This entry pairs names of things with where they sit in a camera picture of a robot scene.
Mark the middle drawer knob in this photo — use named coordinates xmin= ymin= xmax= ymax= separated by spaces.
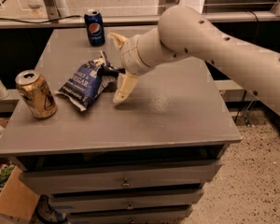
xmin=126 ymin=203 xmax=134 ymax=210

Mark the drawer knob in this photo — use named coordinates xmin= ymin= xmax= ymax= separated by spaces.
xmin=121 ymin=178 xmax=131 ymax=189
xmin=126 ymin=203 xmax=134 ymax=210

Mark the grey drawer cabinet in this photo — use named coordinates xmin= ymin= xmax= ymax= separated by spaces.
xmin=0 ymin=23 xmax=243 ymax=224

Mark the blue Pepsi can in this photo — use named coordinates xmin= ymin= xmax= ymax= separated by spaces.
xmin=84 ymin=9 xmax=105 ymax=47

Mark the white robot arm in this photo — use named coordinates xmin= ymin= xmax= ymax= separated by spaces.
xmin=109 ymin=6 xmax=280 ymax=116

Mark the blue chip bag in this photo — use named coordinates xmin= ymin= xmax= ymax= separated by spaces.
xmin=56 ymin=51 xmax=119 ymax=111

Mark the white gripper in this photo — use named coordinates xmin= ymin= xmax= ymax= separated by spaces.
xmin=108 ymin=32 xmax=153 ymax=104

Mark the orange gold soda can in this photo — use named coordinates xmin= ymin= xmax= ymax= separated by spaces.
xmin=15 ymin=70 xmax=57 ymax=119

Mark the top drawer knob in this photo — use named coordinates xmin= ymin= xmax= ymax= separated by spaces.
xmin=121 ymin=178 xmax=131 ymax=189

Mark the cardboard box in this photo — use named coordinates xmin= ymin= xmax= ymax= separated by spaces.
xmin=0 ymin=167 xmax=40 ymax=224

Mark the black cable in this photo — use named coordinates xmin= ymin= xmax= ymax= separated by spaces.
xmin=0 ymin=14 xmax=82 ymax=24

